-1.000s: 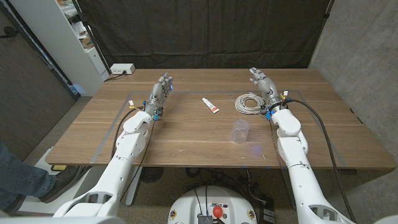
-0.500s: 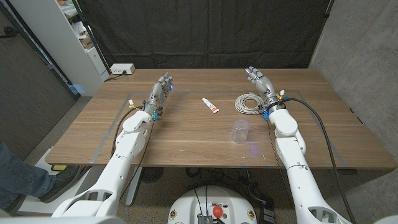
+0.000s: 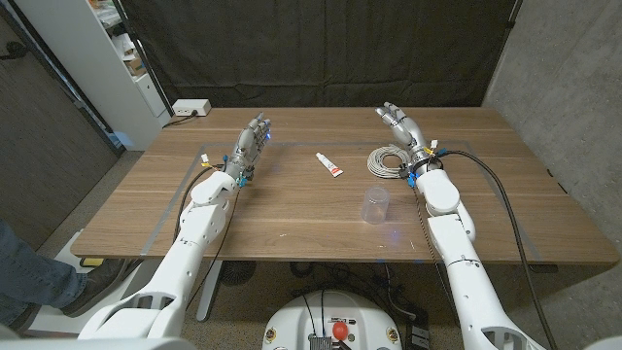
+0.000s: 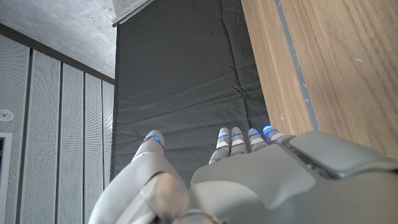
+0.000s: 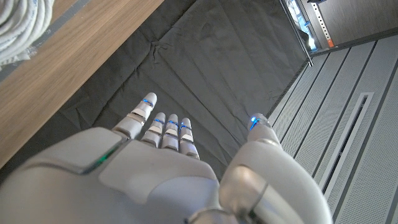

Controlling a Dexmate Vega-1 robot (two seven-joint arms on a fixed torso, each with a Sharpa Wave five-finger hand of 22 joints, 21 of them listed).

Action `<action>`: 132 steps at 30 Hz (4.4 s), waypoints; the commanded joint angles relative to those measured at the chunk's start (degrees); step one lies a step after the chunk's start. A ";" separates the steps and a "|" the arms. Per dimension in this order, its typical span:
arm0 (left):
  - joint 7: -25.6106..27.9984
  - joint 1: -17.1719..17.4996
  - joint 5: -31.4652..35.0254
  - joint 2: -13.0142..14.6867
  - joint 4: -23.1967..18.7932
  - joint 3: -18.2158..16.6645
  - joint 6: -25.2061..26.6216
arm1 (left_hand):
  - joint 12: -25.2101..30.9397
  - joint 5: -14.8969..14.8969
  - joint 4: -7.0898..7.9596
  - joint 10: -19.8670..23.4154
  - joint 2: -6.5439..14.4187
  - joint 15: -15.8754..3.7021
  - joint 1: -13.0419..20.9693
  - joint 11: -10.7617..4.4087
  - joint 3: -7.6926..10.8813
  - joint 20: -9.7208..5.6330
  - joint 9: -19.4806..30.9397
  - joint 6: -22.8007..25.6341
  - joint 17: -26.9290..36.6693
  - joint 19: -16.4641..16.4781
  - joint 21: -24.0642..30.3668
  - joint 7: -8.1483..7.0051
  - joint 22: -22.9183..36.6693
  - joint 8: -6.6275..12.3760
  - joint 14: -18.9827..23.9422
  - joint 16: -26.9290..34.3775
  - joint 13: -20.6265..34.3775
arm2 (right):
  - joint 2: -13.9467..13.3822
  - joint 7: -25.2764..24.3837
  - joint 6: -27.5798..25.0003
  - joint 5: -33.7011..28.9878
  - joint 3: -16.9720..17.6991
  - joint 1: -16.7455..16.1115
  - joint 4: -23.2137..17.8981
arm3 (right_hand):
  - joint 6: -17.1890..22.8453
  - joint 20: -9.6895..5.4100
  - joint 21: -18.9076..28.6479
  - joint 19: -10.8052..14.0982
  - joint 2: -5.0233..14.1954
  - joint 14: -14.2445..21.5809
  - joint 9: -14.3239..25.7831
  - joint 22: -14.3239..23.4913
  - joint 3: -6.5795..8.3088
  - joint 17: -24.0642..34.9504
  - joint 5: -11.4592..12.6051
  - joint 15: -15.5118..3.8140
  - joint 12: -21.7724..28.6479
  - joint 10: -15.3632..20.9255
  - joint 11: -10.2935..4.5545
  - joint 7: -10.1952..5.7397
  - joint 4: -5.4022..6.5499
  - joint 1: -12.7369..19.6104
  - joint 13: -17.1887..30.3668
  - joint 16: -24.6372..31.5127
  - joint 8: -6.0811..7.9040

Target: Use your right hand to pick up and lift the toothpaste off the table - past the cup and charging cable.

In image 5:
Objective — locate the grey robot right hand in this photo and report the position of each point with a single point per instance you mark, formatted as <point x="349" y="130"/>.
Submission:
<point x="124" y="186"/>

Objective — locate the black backdrop curtain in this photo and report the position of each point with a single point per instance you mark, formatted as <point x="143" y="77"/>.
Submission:
<point x="202" y="62"/>

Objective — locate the ceiling air vent slot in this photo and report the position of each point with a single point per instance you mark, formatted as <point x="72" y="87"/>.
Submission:
<point x="345" y="143"/>

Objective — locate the black backdrop stand pole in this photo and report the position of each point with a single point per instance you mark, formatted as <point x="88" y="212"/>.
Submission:
<point x="297" y="34"/>

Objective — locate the white shelf cabinet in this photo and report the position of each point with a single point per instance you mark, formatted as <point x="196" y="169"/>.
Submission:
<point x="306" y="25"/>

